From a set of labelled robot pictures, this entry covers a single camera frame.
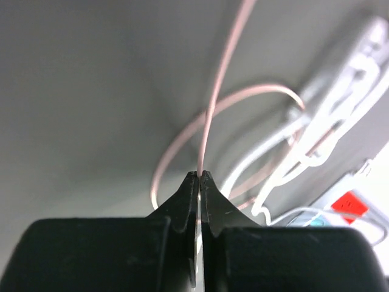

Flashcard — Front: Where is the light blue USB cable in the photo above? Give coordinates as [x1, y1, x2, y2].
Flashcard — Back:
[270, 206, 389, 247]

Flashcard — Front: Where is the mint USB charger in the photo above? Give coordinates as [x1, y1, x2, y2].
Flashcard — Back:
[303, 217, 328, 227]

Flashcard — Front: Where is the white strip cord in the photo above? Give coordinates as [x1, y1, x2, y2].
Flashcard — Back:
[218, 54, 389, 226]

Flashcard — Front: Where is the white power strip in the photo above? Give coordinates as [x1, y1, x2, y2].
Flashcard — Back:
[299, 15, 388, 140]

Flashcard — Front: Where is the pink USB cable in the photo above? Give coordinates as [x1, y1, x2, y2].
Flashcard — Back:
[151, 0, 306, 210]

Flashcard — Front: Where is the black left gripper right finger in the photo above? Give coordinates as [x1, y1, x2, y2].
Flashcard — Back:
[199, 171, 388, 291]

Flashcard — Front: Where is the red cube adapter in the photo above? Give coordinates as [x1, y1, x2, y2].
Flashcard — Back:
[331, 190, 370, 218]

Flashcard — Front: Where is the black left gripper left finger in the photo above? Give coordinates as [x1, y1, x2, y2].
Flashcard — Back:
[1, 172, 199, 291]

